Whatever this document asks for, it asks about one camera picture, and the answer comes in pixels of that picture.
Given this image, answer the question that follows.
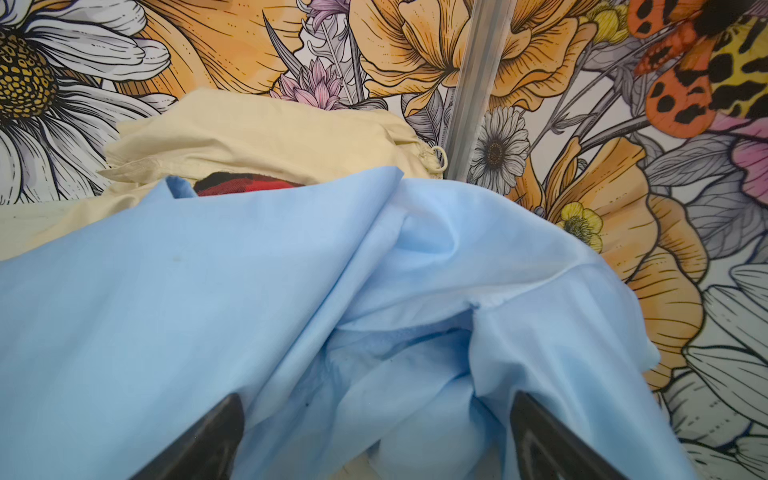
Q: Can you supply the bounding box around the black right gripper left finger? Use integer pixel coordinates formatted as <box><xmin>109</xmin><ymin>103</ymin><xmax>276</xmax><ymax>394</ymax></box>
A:
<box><xmin>131</xmin><ymin>393</ymin><xmax>245</xmax><ymax>480</ymax></box>

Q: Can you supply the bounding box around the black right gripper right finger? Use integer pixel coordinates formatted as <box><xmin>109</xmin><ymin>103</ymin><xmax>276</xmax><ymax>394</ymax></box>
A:
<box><xmin>510</xmin><ymin>392</ymin><xmax>625</xmax><ymax>480</ymax></box>

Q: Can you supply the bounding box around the light blue cloth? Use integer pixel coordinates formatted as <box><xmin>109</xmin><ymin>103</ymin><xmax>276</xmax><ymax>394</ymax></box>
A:
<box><xmin>1</xmin><ymin>167</ymin><xmax>695</xmax><ymax>479</ymax></box>

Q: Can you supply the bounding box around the red black plaid shirt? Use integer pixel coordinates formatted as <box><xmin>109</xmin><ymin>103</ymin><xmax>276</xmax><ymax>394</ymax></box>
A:
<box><xmin>193</xmin><ymin>172</ymin><xmax>302</xmax><ymax>197</ymax></box>

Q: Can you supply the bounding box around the beige cloth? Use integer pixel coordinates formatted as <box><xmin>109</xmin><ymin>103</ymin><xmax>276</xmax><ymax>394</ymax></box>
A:
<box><xmin>1</xmin><ymin>90</ymin><xmax>447</xmax><ymax>259</ymax></box>

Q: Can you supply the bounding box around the aluminium corner post right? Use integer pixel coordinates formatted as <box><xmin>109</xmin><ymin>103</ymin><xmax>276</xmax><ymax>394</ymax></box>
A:
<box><xmin>444</xmin><ymin>0</ymin><xmax>516</xmax><ymax>181</ymax></box>

